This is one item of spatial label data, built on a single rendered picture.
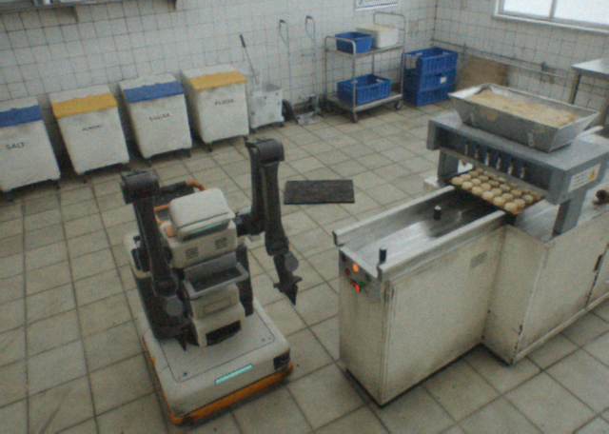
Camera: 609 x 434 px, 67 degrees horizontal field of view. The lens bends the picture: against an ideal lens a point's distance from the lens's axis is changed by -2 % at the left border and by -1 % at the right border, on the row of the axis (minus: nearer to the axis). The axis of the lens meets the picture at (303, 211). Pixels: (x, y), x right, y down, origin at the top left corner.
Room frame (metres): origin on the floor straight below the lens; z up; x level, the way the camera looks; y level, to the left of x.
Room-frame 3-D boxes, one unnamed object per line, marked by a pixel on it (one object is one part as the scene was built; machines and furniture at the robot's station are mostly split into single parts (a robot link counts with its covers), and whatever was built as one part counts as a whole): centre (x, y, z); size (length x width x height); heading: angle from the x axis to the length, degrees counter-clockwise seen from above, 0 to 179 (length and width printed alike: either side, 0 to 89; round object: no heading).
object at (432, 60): (6.04, -1.71, 0.50); 0.60 x 0.40 x 0.20; 119
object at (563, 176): (1.96, -0.96, 1.01); 0.72 x 0.33 x 0.34; 31
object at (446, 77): (6.04, -1.71, 0.30); 0.60 x 0.40 x 0.20; 117
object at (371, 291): (1.51, -0.22, 0.77); 0.24 x 0.04 x 0.14; 31
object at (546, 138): (1.96, -0.96, 1.25); 0.56 x 0.29 x 0.14; 31
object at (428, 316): (1.70, -0.53, 0.45); 0.70 x 0.34 x 0.90; 121
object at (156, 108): (4.66, 1.46, 0.38); 0.64 x 0.54 x 0.77; 26
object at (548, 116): (1.95, -0.97, 1.28); 0.54 x 0.27 x 0.06; 31
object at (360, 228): (2.14, -0.99, 0.87); 2.01 x 0.03 x 0.07; 121
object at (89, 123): (4.36, 2.04, 0.38); 0.64 x 0.54 x 0.77; 28
